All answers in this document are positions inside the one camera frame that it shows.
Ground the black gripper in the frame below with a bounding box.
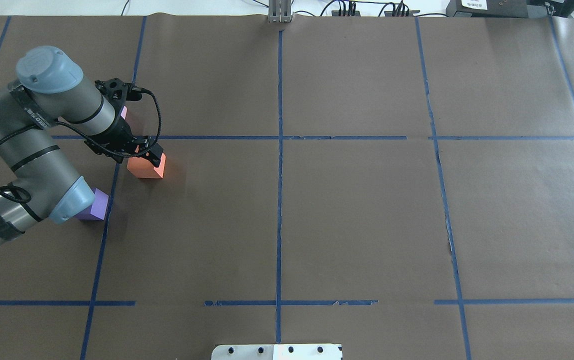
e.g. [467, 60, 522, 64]
[85, 117, 164, 167]

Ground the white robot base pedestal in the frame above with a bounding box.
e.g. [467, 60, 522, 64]
[211, 342, 344, 360]

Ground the purple foam block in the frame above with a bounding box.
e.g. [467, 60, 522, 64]
[74, 187, 109, 221]

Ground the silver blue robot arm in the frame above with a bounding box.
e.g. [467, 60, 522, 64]
[0, 45, 164, 246]

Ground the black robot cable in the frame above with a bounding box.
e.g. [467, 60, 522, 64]
[0, 89, 163, 204]

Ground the black box with label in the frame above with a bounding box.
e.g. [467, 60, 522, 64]
[445, 0, 557, 19]

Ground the orange foam block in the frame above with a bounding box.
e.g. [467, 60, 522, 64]
[127, 152, 166, 179]

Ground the pink foam block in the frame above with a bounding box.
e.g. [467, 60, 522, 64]
[119, 105, 128, 120]

